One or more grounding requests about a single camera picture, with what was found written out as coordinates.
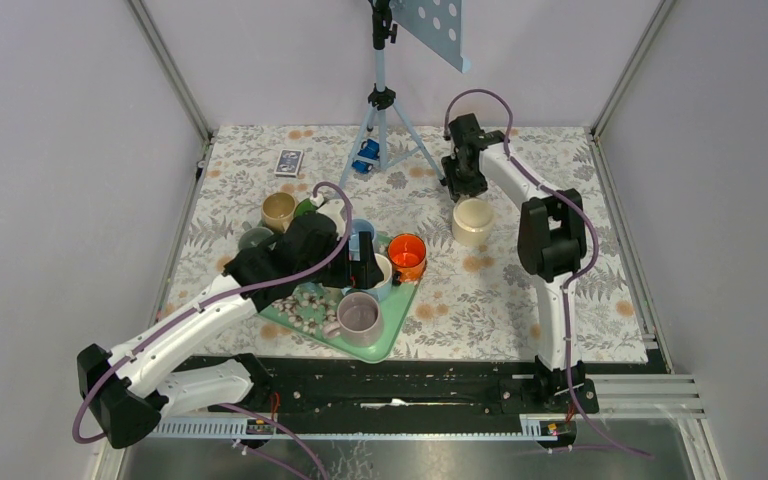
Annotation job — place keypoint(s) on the lilac mug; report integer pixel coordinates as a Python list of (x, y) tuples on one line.
[(358, 321)]

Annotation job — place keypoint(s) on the cream ribbed mug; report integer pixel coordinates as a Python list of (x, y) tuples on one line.
[(472, 221)]

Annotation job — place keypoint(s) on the green floral tray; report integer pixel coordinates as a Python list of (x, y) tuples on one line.
[(312, 305)]

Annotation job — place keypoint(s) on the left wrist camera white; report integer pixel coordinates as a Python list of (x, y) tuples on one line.
[(332, 208)]

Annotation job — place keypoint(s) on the playing card deck box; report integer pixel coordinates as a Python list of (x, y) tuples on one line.
[(289, 163)]

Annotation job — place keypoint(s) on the light blue faceted mug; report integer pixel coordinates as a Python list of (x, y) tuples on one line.
[(381, 290)]

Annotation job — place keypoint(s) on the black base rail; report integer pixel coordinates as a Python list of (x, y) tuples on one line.
[(328, 396)]

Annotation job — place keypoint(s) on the orange mug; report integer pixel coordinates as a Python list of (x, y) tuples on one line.
[(408, 255)]

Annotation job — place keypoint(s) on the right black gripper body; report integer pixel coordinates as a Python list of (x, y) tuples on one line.
[(461, 180)]

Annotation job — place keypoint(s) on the cream mug green inside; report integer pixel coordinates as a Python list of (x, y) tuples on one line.
[(306, 206)]

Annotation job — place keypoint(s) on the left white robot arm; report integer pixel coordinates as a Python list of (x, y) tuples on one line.
[(127, 390)]

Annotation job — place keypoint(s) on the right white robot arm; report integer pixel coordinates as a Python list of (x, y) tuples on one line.
[(551, 239)]

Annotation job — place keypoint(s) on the floral tablecloth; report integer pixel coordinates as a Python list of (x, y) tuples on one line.
[(473, 303)]

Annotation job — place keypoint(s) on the perforated blue calibration plate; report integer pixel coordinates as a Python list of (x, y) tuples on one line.
[(438, 24)]

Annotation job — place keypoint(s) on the grey blue mug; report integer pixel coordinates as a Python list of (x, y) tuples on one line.
[(256, 237)]

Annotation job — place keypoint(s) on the beige mug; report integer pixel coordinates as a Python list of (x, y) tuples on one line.
[(277, 211)]

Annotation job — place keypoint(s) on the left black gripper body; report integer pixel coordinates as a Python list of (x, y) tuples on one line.
[(334, 273)]

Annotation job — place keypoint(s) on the blue toy car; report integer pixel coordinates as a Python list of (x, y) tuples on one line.
[(367, 155)]

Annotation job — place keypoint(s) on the blue tripod stand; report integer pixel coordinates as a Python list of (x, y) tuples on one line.
[(380, 101)]

